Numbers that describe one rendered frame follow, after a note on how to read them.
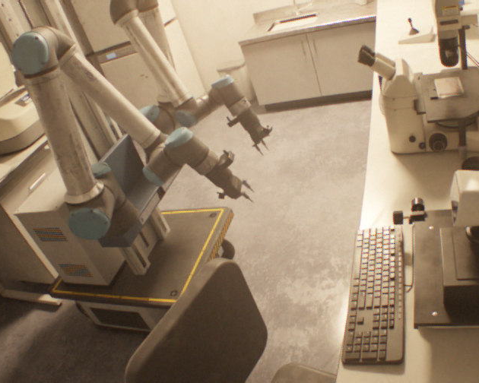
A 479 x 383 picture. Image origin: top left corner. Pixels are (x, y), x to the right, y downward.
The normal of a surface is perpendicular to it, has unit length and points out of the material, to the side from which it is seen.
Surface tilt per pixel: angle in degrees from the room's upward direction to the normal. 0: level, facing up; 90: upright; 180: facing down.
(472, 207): 80
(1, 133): 90
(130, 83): 90
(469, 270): 0
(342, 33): 90
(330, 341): 0
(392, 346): 5
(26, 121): 90
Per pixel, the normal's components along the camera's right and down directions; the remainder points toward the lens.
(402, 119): -0.30, 0.62
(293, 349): -0.30, -0.78
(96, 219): 0.12, 0.61
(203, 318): 0.80, 0.10
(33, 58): 0.09, 0.43
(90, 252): 0.91, -0.07
